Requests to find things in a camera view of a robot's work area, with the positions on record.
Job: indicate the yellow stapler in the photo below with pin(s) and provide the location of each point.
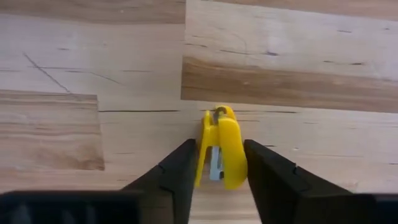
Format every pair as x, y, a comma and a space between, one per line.
230, 149

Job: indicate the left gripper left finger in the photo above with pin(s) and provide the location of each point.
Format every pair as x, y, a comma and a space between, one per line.
161, 193

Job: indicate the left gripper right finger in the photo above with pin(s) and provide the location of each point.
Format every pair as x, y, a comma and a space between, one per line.
280, 193

